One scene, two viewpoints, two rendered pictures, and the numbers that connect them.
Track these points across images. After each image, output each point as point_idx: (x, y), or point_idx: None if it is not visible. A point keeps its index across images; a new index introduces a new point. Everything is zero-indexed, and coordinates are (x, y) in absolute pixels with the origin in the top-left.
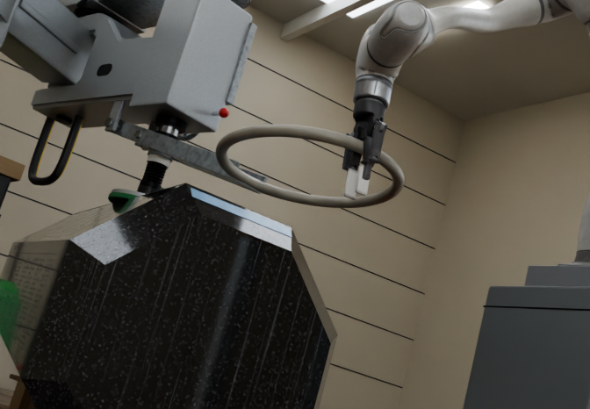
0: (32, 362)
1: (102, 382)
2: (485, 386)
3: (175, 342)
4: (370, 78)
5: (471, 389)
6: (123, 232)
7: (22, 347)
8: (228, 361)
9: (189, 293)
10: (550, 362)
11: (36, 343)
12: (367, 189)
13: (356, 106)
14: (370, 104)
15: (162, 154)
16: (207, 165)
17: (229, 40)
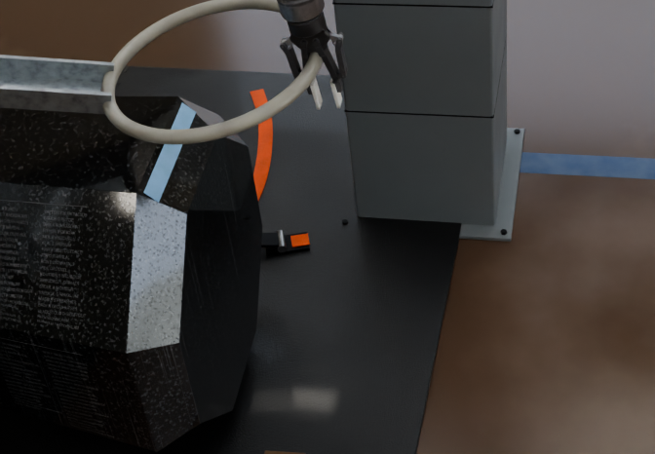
0: (158, 437)
1: (208, 390)
2: (366, 72)
3: (213, 304)
4: (310, 0)
5: (349, 75)
6: (153, 299)
7: (97, 423)
8: (229, 259)
9: (205, 268)
10: (441, 50)
11: (153, 427)
12: (340, 94)
13: (300, 30)
14: (318, 24)
15: None
16: (55, 107)
17: None
